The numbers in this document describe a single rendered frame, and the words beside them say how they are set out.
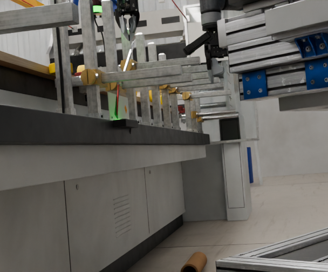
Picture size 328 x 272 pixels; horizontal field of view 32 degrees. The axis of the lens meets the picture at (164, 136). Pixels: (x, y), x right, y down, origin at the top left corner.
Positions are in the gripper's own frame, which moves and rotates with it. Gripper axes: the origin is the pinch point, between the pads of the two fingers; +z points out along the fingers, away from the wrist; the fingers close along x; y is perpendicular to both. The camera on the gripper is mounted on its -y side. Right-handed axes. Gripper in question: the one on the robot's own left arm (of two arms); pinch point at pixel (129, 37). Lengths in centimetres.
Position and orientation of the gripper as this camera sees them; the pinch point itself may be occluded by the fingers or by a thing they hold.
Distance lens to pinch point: 216.1
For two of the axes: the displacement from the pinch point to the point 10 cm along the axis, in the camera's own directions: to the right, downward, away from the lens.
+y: 1.5, -0.4, -9.9
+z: 0.8, 10.0, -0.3
